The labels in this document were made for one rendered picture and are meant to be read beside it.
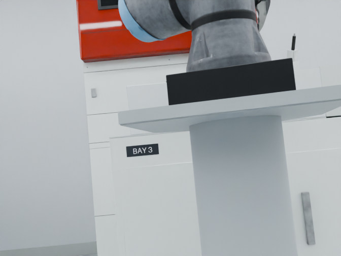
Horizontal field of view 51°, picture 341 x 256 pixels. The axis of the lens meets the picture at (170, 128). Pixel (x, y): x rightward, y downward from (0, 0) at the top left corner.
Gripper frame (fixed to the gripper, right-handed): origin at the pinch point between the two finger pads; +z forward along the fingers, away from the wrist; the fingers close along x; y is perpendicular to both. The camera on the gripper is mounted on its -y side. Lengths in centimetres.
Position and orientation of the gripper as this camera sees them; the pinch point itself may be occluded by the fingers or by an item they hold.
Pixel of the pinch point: (258, 27)
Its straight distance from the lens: 113.5
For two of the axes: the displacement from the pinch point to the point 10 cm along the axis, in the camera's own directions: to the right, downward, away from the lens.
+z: 0.9, 9.9, -0.8
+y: 0.0, 0.8, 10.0
